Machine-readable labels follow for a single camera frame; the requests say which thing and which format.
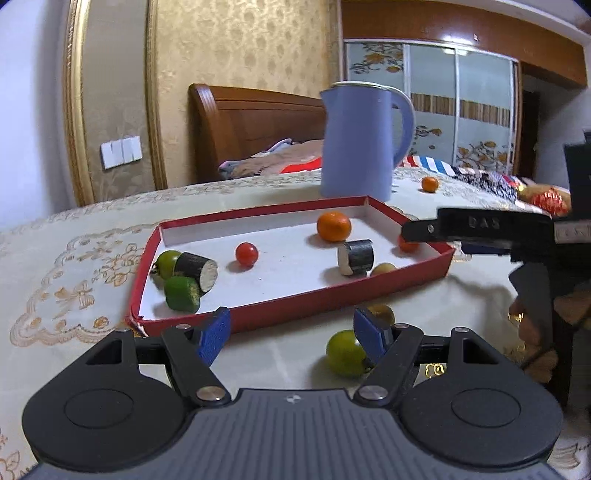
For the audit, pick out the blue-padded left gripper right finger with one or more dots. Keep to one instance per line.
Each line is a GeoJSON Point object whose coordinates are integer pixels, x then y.
{"type": "Point", "coordinates": [393, 351]}

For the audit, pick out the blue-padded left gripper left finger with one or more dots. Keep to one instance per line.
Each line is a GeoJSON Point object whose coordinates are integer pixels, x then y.
{"type": "Point", "coordinates": [190, 352]}

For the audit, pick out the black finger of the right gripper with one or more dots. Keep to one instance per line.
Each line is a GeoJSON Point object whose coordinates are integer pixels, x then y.
{"type": "Point", "coordinates": [503, 230]}

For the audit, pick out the tan longan fruit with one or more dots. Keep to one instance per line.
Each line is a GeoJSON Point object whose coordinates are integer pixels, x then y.
{"type": "Point", "coordinates": [383, 312]}

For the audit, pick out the green tomato with stem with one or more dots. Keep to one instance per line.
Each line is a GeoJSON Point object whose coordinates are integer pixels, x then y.
{"type": "Point", "coordinates": [345, 355]}

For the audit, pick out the green cube fruit piece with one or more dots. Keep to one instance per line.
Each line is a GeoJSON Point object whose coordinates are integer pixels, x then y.
{"type": "Point", "coordinates": [182, 294]}

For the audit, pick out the pale-topped dark cylinder piece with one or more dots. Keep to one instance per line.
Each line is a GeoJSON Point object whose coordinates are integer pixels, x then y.
{"type": "Point", "coordinates": [201, 269]}

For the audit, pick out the small tan longan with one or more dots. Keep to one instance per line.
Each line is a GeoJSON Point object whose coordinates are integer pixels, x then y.
{"type": "Point", "coordinates": [383, 268]}

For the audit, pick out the small red cherry tomato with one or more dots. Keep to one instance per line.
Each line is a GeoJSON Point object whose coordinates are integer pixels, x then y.
{"type": "Point", "coordinates": [408, 247]}

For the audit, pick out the orange mandarin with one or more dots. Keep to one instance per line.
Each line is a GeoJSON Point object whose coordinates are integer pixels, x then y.
{"type": "Point", "coordinates": [333, 226]}

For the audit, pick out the person's hand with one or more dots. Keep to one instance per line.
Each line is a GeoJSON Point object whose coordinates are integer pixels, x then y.
{"type": "Point", "coordinates": [574, 308]}

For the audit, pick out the small orange kumquat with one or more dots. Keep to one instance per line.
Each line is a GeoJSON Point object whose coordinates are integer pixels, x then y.
{"type": "Point", "coordinates": [430, 184]}

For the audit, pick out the red cardboard tray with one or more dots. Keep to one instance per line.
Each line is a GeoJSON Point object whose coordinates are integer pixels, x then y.
{"type": "Point", "coordinates": [297, 275]}

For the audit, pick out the blue electric kettle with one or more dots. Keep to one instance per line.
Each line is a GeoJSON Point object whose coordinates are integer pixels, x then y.
{"type": "Point", "coordinates": [370, 129]}

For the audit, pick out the floral sliding wardrobe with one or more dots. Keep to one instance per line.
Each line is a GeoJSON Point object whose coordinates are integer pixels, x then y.
{"type": "Point", "coordinates": [469, 69]}

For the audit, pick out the pink bed quilt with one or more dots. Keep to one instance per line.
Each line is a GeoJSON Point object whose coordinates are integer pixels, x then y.
{"type": "Point", "coordinates": [284, 157]}

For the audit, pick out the wooden bed headboard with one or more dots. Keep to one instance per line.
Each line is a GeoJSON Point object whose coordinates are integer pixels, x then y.
{"type": "Point", "coordinates": [233, 123]}

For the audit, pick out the white wall switch panel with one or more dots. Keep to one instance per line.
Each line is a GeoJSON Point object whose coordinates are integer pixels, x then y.
{"type": "Point", "coordinates": [120, 152]}

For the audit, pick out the gold wall moulding frame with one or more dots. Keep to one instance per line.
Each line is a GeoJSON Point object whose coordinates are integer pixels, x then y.
{"type": "Point", "coordinates": [109, 92]}

